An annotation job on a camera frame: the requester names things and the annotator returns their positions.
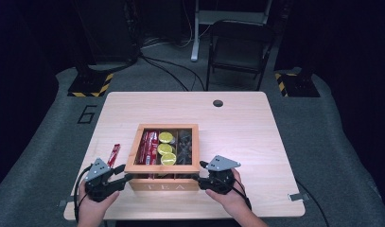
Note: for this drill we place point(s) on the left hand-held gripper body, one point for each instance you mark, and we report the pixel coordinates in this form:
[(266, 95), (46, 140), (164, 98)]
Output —
[(100, 187)]

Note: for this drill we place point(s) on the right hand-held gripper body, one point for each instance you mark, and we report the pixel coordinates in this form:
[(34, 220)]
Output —
[(221, 179)]

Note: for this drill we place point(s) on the red stick packet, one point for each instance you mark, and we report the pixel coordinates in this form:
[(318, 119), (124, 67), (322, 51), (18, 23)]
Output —
[(114, 154)]

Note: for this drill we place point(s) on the wooden tea box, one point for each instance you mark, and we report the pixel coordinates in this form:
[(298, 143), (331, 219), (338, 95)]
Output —
[(163, 184)]

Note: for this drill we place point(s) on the person's left hand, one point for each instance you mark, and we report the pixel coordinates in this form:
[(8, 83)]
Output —
[(94, 206)]

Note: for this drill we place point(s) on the person's right hand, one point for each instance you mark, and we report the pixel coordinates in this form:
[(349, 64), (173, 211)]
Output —
[(232, 200)]

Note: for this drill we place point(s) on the pile of dark packets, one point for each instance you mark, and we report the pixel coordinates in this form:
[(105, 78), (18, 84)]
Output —
[(184, 145)]

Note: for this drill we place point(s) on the yellow lid capsule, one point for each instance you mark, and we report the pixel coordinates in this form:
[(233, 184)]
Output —
[(165, 149), (166, 137), (168, 159)]

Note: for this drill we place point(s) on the pile of red sachets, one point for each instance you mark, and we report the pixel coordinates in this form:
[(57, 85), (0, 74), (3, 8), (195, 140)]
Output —
[(149, 146)]

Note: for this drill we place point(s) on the gray tape piece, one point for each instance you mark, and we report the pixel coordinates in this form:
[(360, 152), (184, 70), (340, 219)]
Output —
[(299, 197), (63, 202)]

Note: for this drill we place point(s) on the black yellow striped base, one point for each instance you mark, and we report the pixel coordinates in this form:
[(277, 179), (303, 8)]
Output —
[(299, 86), (90, 86)]

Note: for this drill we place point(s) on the black folding chair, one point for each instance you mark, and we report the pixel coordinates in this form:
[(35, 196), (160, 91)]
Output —
[(240, 47)]

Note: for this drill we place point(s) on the white metal stand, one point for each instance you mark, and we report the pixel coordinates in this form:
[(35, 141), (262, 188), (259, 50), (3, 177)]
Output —
[(196, 38)]

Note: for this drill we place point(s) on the large dark cabinet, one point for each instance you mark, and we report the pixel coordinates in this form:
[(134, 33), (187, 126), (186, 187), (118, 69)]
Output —
[(108, 31)]

